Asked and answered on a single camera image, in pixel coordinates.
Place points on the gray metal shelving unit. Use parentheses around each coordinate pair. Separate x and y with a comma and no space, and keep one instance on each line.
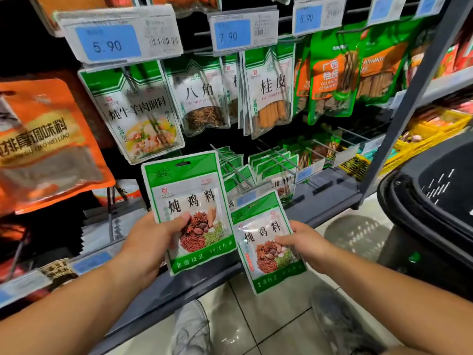
(414,85)

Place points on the row of clear green-top packets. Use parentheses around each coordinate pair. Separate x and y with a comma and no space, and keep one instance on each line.
(233,170)

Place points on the row of red orange packets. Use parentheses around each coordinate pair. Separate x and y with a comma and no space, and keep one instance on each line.
(454,51)

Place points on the person's right forearm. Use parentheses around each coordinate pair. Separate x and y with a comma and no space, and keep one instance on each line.
(406,307)

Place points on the green white stew seasoning packet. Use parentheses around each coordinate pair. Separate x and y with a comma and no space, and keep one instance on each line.
(255,218)
(188,181)

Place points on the green orange Guangxi cinnamon bags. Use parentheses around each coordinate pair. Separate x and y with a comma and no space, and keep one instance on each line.
(329,70)
(384,66)

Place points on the black shopping basket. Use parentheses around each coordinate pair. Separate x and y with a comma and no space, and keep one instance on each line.
(436,196)

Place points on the person's left hand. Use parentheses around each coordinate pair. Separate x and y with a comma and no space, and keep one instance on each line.
(151,247)

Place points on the clear cinnamon packets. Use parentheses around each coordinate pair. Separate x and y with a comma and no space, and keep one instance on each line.
(270,88)

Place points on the person's left forearm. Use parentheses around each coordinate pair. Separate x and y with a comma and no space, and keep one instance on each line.
(66,314)

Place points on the row of yellow black packets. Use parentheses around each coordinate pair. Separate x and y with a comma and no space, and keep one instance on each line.
(358,165)

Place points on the clear orange powder packets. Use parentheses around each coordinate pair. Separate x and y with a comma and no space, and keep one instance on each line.
(74,7)

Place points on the row of green white packets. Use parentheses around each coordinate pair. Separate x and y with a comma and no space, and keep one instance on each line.
(277,173)

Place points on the person's shoe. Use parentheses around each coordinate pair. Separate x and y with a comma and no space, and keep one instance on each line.
(344,325)
(191,329)

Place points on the person's right shoe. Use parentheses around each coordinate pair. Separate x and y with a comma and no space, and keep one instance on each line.
(344,325)

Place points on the orange seasoning packet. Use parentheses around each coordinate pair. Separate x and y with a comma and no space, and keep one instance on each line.
(44,144)

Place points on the clear brown-spice packets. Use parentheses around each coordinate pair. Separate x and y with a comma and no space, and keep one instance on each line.
(199,92)

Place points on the person's left shoe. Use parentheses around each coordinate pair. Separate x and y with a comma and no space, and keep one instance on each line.
(191,329)

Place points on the yellow display trays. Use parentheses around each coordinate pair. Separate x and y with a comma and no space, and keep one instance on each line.
(429,129)

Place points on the person's right hand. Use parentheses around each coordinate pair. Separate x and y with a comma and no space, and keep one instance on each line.
(310,247)

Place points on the clear chili powder packets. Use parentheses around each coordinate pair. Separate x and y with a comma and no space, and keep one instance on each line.
(185,3)

